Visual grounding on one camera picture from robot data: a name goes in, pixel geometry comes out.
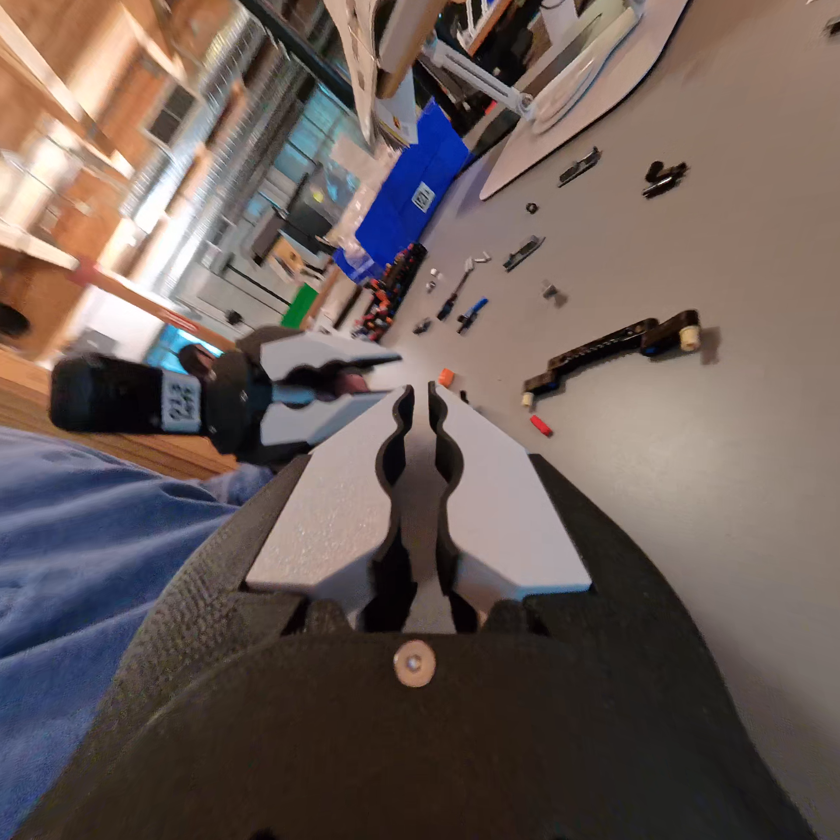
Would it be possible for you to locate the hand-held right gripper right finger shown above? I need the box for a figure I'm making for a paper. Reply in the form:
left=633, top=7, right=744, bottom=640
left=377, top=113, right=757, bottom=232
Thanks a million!
left=428, top=381, right=593, bottom=632

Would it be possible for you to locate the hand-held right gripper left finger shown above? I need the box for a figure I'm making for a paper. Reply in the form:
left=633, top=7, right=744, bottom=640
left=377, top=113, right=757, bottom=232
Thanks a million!
left=246, top=385, right=416, bottom=632

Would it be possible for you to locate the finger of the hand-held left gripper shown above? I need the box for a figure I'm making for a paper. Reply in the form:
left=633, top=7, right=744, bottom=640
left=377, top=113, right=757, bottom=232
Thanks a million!
left=261, top=387, right=403, bottom=455
left=259, top=330, right=403, bottom=388

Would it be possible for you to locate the black tray of lego parts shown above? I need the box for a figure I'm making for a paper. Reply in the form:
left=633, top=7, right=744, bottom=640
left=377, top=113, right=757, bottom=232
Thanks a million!
left=354, top=241, right=429, bottom=343

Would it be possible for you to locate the black lego axle with connector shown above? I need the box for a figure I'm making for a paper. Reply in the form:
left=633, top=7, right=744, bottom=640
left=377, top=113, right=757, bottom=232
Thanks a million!
left=437, top=259, right=475, bottom=323

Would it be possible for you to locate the black lego gear rack assembly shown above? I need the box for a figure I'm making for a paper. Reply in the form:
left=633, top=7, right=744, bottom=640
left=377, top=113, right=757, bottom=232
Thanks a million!
left=521, top=309, right=703, bottom=412

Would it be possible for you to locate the grey lego panel piece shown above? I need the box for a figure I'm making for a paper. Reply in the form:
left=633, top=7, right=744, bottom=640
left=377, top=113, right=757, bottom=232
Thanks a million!
left=557, top=146, right=602, bottom=189
left=502, top=235, right=547, bottom=273

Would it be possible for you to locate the black lego block connector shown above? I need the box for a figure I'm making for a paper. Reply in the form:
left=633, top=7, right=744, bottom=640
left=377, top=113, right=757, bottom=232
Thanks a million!
left=646, top=164, right=690, bottom=198

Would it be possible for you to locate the green panel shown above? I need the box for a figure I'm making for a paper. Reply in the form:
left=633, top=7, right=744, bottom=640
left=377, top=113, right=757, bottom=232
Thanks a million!
left=281, top=282, right=324, bottom=329

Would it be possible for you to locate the blue storage bin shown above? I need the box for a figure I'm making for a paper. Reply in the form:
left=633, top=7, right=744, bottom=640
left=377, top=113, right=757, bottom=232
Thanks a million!
left=333, top=98, right=472, bottom=284

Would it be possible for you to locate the person's torso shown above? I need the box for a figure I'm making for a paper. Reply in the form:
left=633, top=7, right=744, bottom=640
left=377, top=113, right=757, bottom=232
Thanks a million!
left=0, top=425, right=280, bottom=840

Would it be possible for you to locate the white monitor stand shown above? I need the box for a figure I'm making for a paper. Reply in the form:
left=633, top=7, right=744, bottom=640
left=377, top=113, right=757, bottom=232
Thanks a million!
left=423, top=0, right=647, bottom=135

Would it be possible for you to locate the white monitor stand base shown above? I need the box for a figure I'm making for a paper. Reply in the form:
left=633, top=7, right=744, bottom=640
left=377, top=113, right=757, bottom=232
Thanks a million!
left=478, top=0, right=693, bottom=202

